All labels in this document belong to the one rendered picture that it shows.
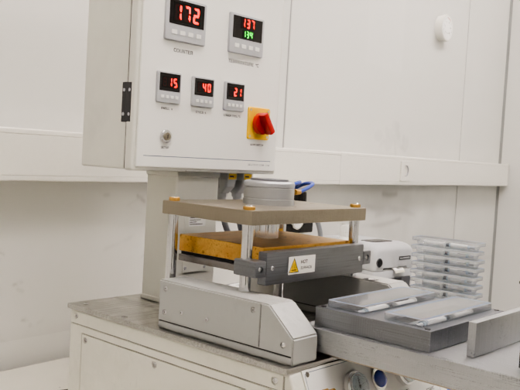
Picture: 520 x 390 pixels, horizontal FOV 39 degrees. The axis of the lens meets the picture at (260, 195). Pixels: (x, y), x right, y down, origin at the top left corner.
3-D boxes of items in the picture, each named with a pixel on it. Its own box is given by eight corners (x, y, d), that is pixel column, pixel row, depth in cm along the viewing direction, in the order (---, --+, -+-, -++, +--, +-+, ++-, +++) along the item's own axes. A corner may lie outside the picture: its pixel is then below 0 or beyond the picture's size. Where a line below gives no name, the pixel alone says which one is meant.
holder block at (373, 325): (314, 325, 95) (315, 305, 95) (396, 307, 110) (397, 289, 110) (429, 353, 84) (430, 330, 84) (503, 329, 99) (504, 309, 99)
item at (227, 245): (178, 259, 112) (181, 197, 111) (273, 251, 128) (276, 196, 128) (262, 277, 100) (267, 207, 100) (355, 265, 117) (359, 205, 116)
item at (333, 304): (361, 325, 91) (363, 307, 91) (325, 316, 95) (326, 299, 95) (435, 307, 105) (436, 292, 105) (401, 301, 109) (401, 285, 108)
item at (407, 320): (422, 340, 85) (424, 320, 85) (381, 330, 89) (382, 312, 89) (491, 319, 99) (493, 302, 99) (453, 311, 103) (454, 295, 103)
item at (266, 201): (132, 254, 114) (136, 171, 113) (265, 244, 137) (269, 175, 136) (248, 278, 98) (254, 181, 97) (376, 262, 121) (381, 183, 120)
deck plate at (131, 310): (66, 307, 119) (67, 301, 119) (220, 287, 145) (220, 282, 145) (286, 376, 88) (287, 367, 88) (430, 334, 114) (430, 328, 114)
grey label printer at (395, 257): (304, 292, 214) (307, 234, 213) (347, 287, 228) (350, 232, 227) (374, 309, 196) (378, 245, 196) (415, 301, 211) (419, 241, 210)
